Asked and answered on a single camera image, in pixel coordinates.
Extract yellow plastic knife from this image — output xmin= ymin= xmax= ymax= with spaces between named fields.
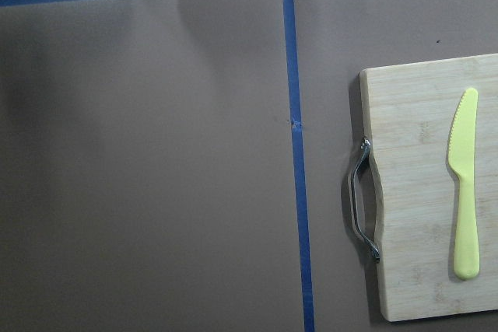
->
xmin=447 ymin=88 xmax=480 ymax=280

